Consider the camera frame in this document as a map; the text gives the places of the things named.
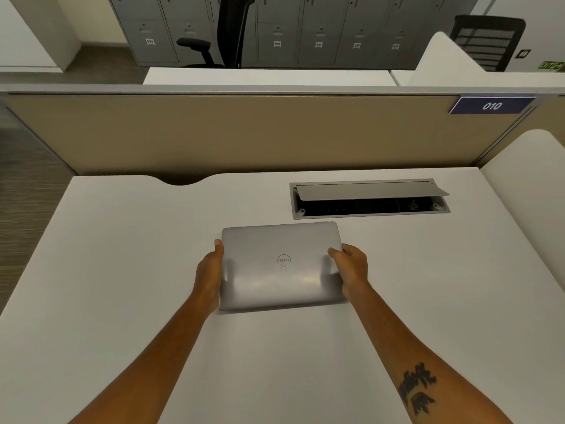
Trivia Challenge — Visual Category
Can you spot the person's right hand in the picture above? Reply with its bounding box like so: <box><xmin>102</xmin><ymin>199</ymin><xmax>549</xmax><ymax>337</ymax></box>
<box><xmin>328</xmin><ymin>243</ymin><xmax>370</xmax><ymax>302</ymax></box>

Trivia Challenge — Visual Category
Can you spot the person's left hand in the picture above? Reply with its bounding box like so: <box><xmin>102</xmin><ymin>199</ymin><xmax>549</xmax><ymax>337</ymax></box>
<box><xmin>193</xmin><ymin>238</ymin><xmax>225</xmax><ymax>312</ymax></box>

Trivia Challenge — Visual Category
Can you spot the silver laptop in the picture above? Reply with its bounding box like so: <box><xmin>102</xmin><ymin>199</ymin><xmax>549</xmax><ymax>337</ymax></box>
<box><xmin>218</xmin><ymin>221</ymin><xmax>347</xmax><ymax>312</ymax></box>

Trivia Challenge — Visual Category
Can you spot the person's right forearm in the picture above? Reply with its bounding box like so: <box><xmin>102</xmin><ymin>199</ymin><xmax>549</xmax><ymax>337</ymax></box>
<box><xmin>347</xmin><ymin>278</ymin><xmax>515</xmax><ymax>424</ymax></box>

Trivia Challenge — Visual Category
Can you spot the person's left forearm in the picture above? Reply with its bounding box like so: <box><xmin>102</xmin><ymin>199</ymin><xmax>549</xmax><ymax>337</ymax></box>
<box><xmin>67</xmin><ymin>290</ymin><xmax>219</xmax><ymax>424</ymax></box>

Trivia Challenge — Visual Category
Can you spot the beige desk partition panel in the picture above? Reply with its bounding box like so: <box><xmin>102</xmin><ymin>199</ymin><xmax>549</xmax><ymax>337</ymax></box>
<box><xmin>0</xmin><ymin>85</ymin><xmax>565</xmax><ymax>176</ymax></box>

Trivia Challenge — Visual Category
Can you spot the white curved side divider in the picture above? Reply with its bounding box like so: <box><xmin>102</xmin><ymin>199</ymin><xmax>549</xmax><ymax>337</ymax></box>
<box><xmin>479</xmin><ymin>129</ymin><xmax>565</xmax><ymax>296</ymax></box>
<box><xmin>407</xmin><ymin>32</ymin><xmax>565</xmax><ymax>89</ymax></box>

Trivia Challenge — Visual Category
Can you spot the black office chair with armrest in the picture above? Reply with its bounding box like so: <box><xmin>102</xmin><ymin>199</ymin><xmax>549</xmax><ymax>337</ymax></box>
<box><xmin>176</xmin><ymin>0</ymin><xmax>256</xmax><ymax>69</ymax></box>

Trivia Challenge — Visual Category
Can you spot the blue desk number label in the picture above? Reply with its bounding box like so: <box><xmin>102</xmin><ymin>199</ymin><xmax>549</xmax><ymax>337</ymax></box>
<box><xmin>449</xmin><ymin>96</ymin><xmax>537</xmax><ymax>115</ymax></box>

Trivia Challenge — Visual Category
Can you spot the row of grey lockers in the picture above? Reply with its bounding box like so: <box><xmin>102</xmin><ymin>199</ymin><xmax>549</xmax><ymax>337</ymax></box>
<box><xmin>107</xmin><ymin>0</ymin><xmax>482</xmax><ymax>70</ymax></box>

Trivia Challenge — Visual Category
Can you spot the black mesh office chair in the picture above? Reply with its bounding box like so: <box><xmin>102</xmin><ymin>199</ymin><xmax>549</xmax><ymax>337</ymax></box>
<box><xmin>449</xmin><ymin>15</ymin><xmax>526</xmax><ymax>72</ymax></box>

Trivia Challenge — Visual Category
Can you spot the grey desk cable box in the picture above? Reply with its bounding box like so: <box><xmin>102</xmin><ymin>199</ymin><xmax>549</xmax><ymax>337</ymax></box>
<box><xmin>289</xmin><ymin>178</ymin><xmax>451</xmax><ymax>221</ymax></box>

